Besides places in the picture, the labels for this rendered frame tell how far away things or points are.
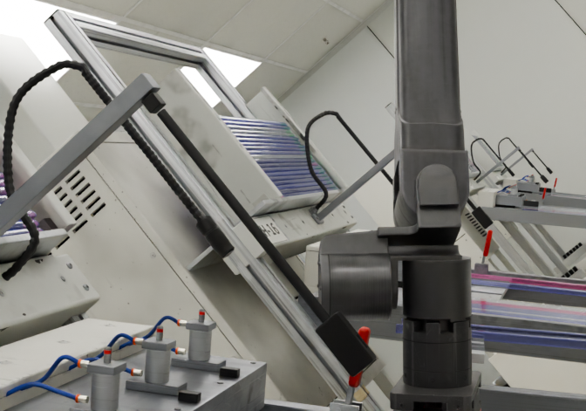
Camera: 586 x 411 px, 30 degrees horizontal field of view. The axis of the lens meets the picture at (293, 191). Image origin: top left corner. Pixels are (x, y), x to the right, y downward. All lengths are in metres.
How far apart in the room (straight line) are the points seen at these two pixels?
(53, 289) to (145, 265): 0.84
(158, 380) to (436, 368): 0.25
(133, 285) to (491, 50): 6.72
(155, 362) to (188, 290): 1.03
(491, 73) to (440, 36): 7.56
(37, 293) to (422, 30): 0.48
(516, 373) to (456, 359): 4.63
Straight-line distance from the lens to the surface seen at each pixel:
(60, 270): 1.25
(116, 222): 2.06
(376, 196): 5.52
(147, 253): 2.04
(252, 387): 1.10
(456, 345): 0.91
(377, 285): 0.89
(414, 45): 0.99
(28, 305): 1.15
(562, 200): 6.88
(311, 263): 2.13
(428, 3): 1.02
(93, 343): 1.10
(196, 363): 1.09
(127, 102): 0.85
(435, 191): 0.90
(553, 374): 5.53
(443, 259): 0.90
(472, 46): 8.59
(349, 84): 8.72
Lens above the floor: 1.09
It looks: 8 degrees up
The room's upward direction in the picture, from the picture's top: 39 degrees counter-clockwise
